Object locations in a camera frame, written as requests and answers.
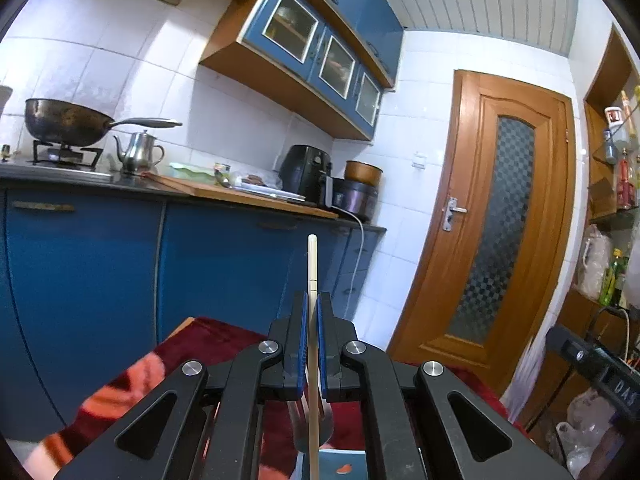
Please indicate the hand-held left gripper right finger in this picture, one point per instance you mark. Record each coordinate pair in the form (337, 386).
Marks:
(321, 345)

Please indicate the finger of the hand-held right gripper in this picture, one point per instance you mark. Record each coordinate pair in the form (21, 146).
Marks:
(570, 347)

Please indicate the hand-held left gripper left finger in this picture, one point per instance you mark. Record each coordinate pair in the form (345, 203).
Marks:
(302, 345)

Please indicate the wooden chopstick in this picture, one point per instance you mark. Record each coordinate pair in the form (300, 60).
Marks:
(312, 260)

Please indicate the blue plastic utensil box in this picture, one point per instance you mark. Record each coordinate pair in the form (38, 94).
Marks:
(345, 465)

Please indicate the crumpled clear plastic bag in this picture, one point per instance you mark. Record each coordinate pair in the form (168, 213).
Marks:
(580, 435)

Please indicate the green bottle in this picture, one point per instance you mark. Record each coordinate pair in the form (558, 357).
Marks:
(611, 280)

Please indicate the white bag on shelf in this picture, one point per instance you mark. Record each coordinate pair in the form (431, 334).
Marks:
(594, 265)

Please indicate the dark rice cooker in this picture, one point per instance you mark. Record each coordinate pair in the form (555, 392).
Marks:
(352, 200)

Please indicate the white tray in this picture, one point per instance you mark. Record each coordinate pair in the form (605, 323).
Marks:
(270, 191)

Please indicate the wooden cutting board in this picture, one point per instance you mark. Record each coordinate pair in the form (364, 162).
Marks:
(225, 195)

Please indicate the red bottle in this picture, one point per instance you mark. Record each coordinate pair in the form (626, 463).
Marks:
(625, 187)

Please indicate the black air fryer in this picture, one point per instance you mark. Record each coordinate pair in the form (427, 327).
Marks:
(305, 170)

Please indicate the brown pot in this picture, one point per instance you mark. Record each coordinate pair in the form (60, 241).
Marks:
(362, 171)

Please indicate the red and peach plush blanket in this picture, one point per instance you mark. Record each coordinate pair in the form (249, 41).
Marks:
(125, 390)

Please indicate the small tin can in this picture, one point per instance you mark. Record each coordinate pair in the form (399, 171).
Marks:
(223, 167)

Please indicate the green cloth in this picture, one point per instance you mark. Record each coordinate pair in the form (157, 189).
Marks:
(190, 171)

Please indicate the wooden door with glass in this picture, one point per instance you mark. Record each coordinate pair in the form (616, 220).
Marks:
(460, 170)

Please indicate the blue base cabinet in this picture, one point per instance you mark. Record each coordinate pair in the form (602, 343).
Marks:
(90, 270)

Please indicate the white jar with red label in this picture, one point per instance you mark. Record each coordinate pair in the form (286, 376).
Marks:
(613, 117)

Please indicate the steel kettle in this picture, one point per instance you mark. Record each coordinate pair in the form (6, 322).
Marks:
(137, 152)

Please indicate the wooden shelf unit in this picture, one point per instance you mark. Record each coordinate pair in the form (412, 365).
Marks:
(605, 75)

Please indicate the gas stove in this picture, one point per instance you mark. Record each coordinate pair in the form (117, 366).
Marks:
(65, 156)

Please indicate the black wok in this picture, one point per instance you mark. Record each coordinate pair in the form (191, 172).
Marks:
(65, 125)

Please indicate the white pot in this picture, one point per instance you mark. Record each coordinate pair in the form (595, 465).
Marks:
(5, 102)

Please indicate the white wall switch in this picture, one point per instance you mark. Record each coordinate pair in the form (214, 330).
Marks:
(418, 160)

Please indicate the blue wall cabinet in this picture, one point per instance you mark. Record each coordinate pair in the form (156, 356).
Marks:
(345, 20)

